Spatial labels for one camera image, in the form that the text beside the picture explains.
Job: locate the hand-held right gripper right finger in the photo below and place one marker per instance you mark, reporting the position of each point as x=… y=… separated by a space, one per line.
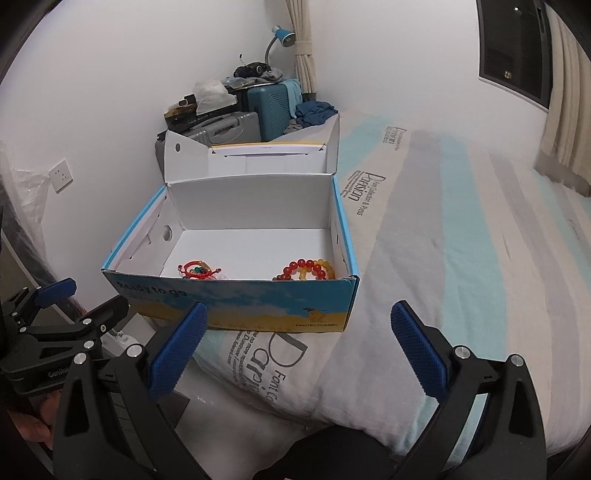
x=418 y=350

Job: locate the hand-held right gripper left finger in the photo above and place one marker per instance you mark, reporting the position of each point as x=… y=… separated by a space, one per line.
x=178 y=353

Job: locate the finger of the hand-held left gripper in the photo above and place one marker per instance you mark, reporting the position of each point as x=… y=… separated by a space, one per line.
x=57 y=288
x=101 y=318

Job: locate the blue and yellow cardboard box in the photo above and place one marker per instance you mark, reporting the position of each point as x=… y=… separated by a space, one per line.
x=231 y=207

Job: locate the person's left hand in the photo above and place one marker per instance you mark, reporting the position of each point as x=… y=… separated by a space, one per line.
x=34 y=422

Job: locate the stack of dark boxes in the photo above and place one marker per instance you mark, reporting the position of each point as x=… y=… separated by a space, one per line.
x=180 y=110

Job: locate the grey suitcase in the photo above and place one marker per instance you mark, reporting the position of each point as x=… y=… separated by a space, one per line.
x=231 y=129

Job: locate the white plastic bag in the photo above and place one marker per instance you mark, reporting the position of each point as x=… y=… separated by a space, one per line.
x=210 y=94

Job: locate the blue clothes pile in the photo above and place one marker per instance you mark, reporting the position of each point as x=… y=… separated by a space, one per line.
x=316 y=113

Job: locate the teal suitcase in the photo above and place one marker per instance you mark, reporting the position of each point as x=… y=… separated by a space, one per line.
x=272 y=110

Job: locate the loose beige curtain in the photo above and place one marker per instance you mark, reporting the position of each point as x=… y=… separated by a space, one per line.
x=568 y=115

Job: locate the dark clothes pile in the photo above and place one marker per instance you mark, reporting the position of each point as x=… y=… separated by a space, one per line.
x=254 y=71

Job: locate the tied beige curtain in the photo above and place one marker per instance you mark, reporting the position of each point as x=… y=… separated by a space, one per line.
x=304 y=69

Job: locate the dark window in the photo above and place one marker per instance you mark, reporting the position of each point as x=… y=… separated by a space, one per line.
x=512 y=41

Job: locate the blue desk lamp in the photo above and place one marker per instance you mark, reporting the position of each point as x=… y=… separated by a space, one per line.
x=284 y=36

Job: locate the white wall socket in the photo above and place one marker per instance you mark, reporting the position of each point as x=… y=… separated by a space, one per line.
x=61 y=175

